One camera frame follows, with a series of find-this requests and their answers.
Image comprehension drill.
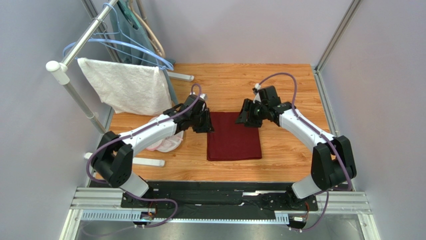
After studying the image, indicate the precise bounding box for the blue wire hanger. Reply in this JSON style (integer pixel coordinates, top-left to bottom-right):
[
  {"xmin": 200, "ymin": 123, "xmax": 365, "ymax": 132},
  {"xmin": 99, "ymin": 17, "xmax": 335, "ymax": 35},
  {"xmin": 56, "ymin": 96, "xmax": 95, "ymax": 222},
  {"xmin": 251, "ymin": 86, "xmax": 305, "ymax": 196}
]
[{"xmin": 61, "ymin": 0, "xmax": 174, "ymax": 71}]

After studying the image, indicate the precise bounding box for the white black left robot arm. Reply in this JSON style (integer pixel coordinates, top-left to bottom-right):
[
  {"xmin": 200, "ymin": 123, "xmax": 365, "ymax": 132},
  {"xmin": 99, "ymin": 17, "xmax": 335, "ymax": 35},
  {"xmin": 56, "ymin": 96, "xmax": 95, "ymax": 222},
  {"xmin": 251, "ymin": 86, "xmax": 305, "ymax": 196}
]
[{"xmin": 86, "ymin": 95, "xmax": 214, "ymax": 198}]

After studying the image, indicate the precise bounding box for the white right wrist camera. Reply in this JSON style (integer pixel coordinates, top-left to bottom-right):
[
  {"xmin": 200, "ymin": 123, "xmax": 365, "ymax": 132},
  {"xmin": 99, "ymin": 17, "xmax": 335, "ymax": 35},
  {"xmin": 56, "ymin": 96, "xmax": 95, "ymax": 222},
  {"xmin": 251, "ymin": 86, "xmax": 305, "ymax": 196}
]
[{"xmin": 253, "ymin": 83, "xmax": 262, "ymax": 103}]

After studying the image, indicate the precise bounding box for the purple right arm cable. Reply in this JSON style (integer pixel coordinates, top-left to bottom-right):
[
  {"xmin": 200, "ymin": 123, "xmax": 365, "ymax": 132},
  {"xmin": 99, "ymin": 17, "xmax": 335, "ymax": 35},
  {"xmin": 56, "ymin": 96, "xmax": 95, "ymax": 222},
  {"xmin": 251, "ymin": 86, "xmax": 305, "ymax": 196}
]
[{"xmin": 254, "ymin": 72, "xmax": 354, "ymax": 233}]

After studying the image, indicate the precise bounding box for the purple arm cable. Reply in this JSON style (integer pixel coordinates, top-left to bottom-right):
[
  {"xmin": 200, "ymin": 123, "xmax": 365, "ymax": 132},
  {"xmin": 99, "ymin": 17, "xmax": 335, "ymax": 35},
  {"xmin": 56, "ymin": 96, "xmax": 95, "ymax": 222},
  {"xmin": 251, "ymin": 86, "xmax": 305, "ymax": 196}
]
[
  {"xmin": 254, "ymin": 72, "xmax": 354, "ymax": 233},
  {"xmin": 85, "ymin": 83, "xmax": 203, "ymax": 229}
]

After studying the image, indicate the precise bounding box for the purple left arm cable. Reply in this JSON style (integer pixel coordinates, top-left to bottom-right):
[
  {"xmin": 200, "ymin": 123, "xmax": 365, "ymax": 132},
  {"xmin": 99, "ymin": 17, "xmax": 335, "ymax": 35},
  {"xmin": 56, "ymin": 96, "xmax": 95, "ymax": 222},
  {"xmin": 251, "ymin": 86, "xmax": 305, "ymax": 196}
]
[{"xmin": 85, "ymin": 83, "xmax": 203, "ymax": 229}]

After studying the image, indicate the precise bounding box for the metal clothes drying rack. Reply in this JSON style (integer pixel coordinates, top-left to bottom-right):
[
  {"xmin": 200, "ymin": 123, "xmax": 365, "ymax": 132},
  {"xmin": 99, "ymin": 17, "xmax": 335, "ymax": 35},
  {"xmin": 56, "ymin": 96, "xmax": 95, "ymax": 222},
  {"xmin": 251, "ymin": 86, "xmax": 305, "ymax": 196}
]
[{"xmin": 45, "ymin": 0, "xmax": 195, "ymax": 168}]

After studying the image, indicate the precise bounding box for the white mesh laundry bag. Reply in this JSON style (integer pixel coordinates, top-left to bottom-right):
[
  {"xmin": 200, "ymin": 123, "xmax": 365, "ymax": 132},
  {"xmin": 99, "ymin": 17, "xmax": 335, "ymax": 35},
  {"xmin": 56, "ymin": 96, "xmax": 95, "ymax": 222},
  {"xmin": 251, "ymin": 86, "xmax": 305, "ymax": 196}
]
[{"xmin": 146, "ymin": 131, "xmax": 184, "ymax": 153}]

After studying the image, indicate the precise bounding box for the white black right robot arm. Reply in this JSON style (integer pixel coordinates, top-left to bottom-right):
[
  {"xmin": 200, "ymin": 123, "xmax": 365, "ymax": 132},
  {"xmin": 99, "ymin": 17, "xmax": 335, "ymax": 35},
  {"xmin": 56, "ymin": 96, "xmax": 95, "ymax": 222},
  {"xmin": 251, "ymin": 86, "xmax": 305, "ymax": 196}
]
[{"xmin": 235, "ymin": 84, "xmax": 357, "ymax": 209}]

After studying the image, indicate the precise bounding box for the beige wooden hanger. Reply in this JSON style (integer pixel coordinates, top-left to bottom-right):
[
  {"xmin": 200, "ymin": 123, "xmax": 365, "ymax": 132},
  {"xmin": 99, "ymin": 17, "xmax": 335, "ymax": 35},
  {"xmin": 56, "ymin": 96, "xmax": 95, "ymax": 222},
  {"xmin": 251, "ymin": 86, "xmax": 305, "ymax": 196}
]
[{"xmin": 127, "ymin": 0, "xmax": 166, "ymax": 57}]

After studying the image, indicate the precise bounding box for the aluminium frame rail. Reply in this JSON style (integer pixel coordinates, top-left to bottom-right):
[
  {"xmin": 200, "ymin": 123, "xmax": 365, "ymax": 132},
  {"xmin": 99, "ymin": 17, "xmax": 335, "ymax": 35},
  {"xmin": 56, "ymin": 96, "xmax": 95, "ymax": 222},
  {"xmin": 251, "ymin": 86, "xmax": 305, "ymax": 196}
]
[{"xmin": 60, "ymin": 181, "xmax": 380, "ymax": 240}]

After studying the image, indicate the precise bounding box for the white towel on rack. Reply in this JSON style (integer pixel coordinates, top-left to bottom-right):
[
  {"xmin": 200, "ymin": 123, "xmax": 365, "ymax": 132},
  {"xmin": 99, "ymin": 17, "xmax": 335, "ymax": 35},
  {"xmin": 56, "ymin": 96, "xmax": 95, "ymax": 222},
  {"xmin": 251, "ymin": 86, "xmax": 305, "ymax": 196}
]
[{"xmin": 77, "ymin": 57, "xmax": 172, "ymax": 116}]

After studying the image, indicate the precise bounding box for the teal garment on hanger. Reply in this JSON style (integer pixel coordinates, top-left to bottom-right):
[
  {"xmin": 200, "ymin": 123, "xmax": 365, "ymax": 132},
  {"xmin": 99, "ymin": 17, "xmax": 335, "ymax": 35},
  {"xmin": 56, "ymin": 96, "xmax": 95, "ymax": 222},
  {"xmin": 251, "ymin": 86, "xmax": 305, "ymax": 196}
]
[{"xmin": 109, "ymin": 0, "xmax": 178, "ymax": 104}]

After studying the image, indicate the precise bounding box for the dark red cloth napkin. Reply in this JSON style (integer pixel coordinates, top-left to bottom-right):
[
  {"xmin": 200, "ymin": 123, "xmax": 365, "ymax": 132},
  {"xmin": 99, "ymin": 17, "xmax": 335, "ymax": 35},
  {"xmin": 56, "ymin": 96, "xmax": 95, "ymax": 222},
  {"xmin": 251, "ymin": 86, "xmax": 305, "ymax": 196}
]
[{"xmin": 206, "ymin": 112, "xmax": 262, "ymax": 161}]

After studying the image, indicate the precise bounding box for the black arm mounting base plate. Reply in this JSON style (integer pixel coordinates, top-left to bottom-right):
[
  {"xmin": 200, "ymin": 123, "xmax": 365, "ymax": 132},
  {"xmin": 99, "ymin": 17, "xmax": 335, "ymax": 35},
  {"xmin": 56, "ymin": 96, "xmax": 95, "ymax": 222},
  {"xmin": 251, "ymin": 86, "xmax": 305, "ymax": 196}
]
[{"xmin": 117, "ymin": 181, "xmax": 320, "ymax": 223}]

